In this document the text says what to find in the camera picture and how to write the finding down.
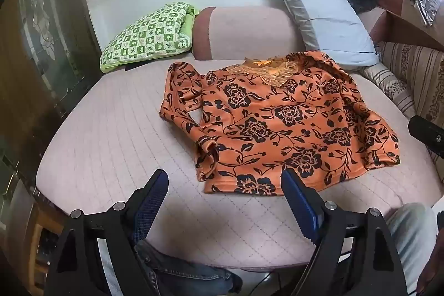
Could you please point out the dark wooden glass door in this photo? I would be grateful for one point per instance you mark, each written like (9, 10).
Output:
(41, 56)

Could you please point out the brown wooden frame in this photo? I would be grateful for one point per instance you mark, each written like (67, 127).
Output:
(43, 240)

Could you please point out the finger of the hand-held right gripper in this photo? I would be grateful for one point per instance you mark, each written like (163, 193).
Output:
(428, 134)

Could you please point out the crumpled silver cloth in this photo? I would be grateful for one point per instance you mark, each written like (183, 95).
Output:
(421, 3)

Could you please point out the light blue grey pillow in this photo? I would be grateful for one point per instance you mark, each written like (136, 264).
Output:
(329, 22)

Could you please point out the orange floral shirt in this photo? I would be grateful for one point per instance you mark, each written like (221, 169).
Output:
(277, 122)

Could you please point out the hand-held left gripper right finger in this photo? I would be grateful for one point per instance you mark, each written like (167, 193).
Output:
(301, 202)

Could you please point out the pink quilted bed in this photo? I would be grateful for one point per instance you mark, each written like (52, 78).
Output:
(104, 143)

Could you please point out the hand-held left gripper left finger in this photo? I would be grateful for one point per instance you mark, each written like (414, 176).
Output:
(149, 204)

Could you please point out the striped floral beige quilt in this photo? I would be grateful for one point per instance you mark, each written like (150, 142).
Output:
(412, 81)

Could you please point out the green checkered pillow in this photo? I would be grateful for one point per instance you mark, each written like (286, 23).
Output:
(149, 34)

